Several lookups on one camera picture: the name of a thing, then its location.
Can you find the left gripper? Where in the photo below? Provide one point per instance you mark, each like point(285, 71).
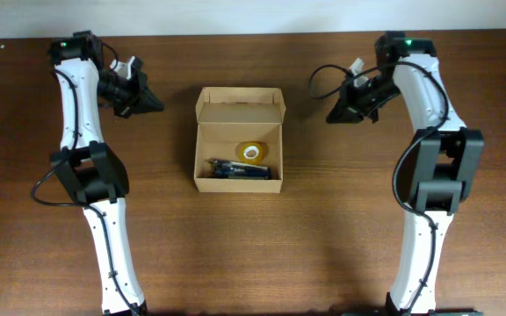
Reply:
point(134, 96)

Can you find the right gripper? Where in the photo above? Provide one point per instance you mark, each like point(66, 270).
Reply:
point(356, 102)

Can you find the brown cardboard box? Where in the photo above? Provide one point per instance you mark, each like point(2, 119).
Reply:
point(227, 116)

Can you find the yellow tape roll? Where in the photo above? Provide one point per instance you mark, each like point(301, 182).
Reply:
point(251, 152)

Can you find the black ballpoint pen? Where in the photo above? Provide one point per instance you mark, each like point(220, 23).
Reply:
point(242, 165)

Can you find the white marker black cap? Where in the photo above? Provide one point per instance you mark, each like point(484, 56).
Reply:
point(219, 166)

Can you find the white marker blue cap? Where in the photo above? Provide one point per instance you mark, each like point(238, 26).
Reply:
point(258, 168)

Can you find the blue ballpoint pen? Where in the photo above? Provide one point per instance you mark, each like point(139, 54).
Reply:
point(242, 172)

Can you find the black permanent marker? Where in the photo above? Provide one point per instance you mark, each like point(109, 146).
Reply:
point(234, 177)

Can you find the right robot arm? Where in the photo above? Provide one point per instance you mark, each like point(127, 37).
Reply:
point(434, 174)

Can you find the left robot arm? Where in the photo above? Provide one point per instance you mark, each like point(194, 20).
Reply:
point(93, 176)

